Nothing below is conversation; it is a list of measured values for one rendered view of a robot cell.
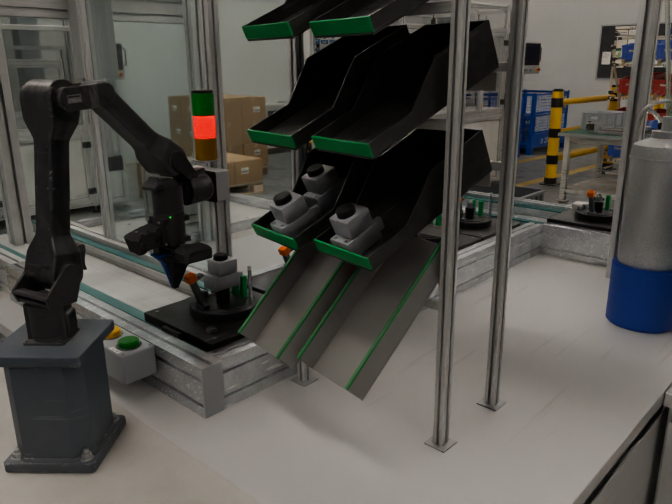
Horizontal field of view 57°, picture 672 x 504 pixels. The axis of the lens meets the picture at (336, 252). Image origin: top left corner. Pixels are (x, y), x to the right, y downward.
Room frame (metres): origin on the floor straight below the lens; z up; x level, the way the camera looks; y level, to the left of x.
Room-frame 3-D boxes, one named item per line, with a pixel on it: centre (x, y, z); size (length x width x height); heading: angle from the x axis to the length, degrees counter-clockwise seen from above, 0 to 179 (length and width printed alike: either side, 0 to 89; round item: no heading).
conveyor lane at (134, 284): (1.45, 0.44, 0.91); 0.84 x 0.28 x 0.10; 47
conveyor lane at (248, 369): (1.59, -0.09, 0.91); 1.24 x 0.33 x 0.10; 137
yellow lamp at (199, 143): (1.45, 0.30, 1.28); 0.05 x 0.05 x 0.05
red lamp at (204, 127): (1.45, 0.30, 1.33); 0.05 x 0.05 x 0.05
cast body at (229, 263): (1.24, 0.23, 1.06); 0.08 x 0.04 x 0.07; 137
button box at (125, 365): (1.13, 0.45, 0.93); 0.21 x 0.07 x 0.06; 47
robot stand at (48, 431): (0.91, 0.45, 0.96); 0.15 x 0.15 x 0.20; 88
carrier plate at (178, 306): (1.23, 0.24, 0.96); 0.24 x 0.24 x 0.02; 47
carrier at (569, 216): (2.02, -0.87, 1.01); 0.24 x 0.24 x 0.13; 47
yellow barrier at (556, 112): (8.75, -3.84, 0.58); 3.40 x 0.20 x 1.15; 133
